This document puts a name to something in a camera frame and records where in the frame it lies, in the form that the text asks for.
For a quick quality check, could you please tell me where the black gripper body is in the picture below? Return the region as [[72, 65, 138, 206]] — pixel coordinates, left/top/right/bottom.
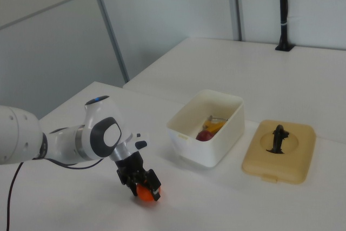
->
[[114, 151, 149, 186]]

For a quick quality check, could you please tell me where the orange fruit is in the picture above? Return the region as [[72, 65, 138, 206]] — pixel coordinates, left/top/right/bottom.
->
[[135, 183, 164, 203]]

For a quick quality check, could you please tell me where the red apple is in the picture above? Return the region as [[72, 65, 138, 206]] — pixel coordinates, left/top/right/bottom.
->
[[195, 130, 215, 142]]

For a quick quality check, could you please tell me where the white plastic container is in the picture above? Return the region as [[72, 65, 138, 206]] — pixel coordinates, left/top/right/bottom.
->
[[165, 89, 245, 169]]

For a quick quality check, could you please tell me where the yellow tool with metal bolts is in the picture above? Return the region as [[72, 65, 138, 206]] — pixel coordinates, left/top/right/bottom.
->
[[201, 115, 229, 135]]

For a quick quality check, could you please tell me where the black stand pole with base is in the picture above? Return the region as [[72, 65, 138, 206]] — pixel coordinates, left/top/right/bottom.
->
[[275, 0, 295, 51]]

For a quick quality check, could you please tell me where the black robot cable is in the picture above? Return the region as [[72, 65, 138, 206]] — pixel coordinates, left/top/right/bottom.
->
[[5, 157, 104, 231]]

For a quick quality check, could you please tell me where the beige lid with black handle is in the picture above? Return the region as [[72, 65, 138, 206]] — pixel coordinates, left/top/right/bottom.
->
[[241, 119, 317, 186]]

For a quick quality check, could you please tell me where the grey partition corner post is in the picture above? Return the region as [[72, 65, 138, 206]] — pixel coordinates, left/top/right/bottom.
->
[[90, 0, 130, 83]]

